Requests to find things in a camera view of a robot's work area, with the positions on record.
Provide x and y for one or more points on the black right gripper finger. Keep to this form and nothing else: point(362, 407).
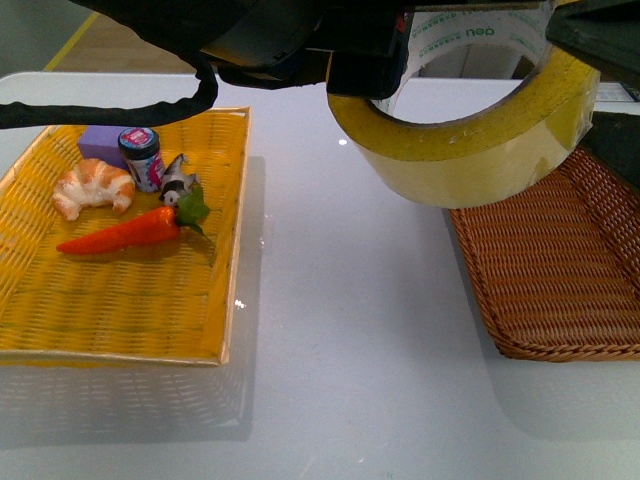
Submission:
point(605, 36)

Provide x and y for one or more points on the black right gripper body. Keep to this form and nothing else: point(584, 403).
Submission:
point(356, 48)

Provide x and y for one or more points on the yellow tape roll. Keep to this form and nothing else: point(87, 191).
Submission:
point(497, 152)

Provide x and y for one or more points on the brown wicker basket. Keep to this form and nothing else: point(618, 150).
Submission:
point(555, 269)

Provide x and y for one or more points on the yellow wicker basket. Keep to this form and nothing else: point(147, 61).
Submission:
point(166, 304)

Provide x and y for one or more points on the panda toy figure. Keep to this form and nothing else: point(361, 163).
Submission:
point(175, 182)

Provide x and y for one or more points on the orange toy carrot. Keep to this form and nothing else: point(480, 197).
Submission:
point(153, 227)

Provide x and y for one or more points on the small jar with pink label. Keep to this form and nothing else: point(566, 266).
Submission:
point(140, 147)

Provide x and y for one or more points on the purple foam block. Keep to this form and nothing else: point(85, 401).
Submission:
point(101, 142)

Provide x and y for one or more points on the toy croissant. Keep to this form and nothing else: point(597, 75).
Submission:
point(93, 183)

